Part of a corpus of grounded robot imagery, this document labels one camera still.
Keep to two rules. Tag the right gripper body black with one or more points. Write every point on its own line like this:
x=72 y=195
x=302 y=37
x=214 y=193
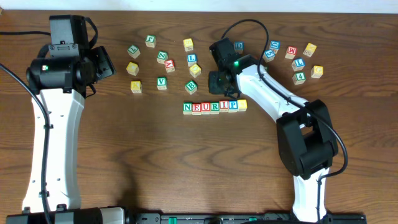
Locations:
x=216 y=83

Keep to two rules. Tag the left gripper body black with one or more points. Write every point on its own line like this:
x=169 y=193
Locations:
x=104 y=61

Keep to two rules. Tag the red I block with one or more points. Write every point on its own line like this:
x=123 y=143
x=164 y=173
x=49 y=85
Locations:
x=224 y=106

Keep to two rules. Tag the green R block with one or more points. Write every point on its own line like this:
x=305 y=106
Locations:
x=215 y=108

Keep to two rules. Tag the blue P block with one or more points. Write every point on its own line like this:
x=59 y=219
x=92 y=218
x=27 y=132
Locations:
x=233 y=106

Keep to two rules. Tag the red U block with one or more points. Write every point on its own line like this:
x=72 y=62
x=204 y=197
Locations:
x=205 y=108

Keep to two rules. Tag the yellow S block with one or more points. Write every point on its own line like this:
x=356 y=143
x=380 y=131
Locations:
x=242 y=105

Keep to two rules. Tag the red E block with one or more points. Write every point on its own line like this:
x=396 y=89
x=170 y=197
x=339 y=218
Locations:
x=196 y=109

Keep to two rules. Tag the green N block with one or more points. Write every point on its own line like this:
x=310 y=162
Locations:
x=187 y=108

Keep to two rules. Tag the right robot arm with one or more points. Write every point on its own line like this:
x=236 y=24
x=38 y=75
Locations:
x=306 y=145

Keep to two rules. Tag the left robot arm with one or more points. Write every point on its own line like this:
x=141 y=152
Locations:
x=57 y=81

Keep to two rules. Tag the yellow O block centre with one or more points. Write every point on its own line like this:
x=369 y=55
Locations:
x=195 y=70

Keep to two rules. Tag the green B block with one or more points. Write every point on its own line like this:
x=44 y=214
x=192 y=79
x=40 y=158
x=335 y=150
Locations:
x=191 y=87

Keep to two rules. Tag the green L block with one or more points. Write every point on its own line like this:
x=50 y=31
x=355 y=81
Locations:
x=133 y=51

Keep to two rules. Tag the yellow K block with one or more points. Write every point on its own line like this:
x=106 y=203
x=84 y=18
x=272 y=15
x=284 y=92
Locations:
x=136 y=86

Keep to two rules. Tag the blue L block centre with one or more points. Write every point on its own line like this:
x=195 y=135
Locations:
x=191 y=59

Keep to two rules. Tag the blue l block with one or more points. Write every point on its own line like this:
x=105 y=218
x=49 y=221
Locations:
x=298 y=64
x=191 y=59

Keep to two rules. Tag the blue d block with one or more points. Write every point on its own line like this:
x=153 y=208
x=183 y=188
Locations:
x=239 y=47
x=274 y=46

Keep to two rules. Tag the red A block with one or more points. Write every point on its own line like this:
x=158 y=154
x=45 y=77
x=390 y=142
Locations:
x=169 y=66

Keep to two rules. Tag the green block top left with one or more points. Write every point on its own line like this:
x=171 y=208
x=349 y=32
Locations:
x=150 y=41

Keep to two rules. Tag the blue 5 block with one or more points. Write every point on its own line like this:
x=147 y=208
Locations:
x=268 y=56

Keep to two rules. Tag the green V block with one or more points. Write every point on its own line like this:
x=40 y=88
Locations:
x=161 y=83

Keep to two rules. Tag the green Z block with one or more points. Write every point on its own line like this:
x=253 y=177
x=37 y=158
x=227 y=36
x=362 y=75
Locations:
x=162 y=57

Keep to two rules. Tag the blue D block right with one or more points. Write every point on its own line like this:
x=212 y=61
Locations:
x=274 y=46

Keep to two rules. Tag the red M block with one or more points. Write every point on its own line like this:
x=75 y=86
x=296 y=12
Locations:
x=291 y=52

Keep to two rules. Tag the green 4 block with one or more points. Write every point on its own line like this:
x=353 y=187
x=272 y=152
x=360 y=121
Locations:
x=299 y=78

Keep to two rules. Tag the blue L block right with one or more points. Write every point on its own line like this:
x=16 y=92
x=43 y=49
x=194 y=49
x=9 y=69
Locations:
x=298 y=64

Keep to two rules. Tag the yellow block top right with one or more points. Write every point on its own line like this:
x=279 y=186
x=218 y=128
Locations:
x=310 y=49

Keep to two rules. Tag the yellow G block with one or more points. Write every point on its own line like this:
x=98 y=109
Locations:
x=317 y=71

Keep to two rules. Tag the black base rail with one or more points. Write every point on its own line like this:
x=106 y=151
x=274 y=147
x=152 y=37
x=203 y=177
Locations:
x=156 y=218

